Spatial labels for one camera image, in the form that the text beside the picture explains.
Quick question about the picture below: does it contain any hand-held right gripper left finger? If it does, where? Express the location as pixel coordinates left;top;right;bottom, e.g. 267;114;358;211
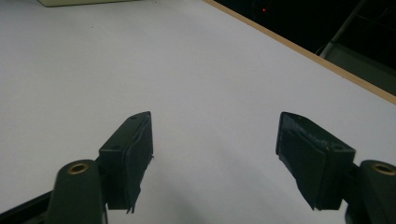
98;110;155;215

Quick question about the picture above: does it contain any white table cover sheet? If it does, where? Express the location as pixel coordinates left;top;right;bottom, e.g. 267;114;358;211
0;0;396;224

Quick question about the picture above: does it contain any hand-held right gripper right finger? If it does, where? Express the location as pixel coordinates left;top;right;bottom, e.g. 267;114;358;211
275;111;357;212

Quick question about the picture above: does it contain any white metal desk frame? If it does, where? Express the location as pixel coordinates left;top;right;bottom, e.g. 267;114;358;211
319;0;396;96

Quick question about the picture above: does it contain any cream plastic perforated basket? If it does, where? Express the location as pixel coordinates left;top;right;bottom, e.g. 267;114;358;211
36;0;138;8

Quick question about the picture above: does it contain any wooden table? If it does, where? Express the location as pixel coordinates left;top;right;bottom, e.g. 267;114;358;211
202;0;396;105

